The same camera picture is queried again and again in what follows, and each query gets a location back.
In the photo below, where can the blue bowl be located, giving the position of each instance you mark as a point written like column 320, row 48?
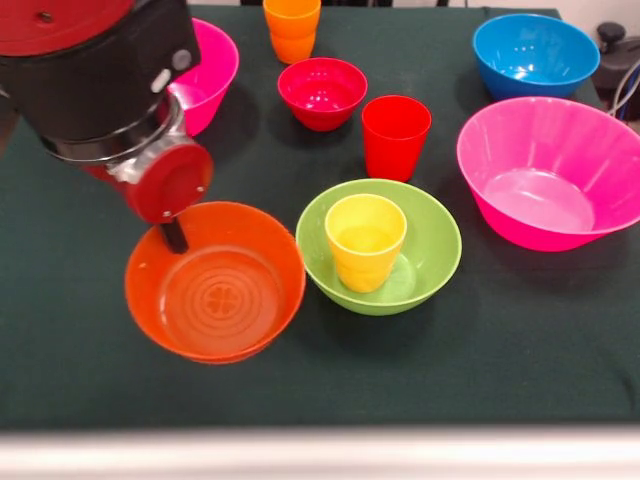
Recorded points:
column 535, row 60

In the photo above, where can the large pink bowl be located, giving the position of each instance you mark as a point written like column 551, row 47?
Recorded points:
column 215, row 65
column 545, row 190

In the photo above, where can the dark green tablecloth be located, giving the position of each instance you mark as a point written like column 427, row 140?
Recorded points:
column 450, row 350

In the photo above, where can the red cup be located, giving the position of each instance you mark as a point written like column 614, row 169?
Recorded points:
column 396, row 145

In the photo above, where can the orange bowl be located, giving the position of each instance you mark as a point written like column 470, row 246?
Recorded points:
column 220, row 300

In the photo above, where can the small crimson bowl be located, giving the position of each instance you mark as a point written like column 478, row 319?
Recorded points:
column 322, row 92

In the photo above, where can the yellow cup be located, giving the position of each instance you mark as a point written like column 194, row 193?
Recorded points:
column 365, row 250

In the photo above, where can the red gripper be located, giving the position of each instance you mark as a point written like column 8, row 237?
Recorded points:
column 170, row 185

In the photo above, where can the green bowl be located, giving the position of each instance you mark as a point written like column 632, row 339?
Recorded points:
column 430, row 240

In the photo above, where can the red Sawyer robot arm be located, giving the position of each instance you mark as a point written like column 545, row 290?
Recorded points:
column 90, row 75

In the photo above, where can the orange cup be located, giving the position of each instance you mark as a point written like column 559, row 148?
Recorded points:
column 291, row 37

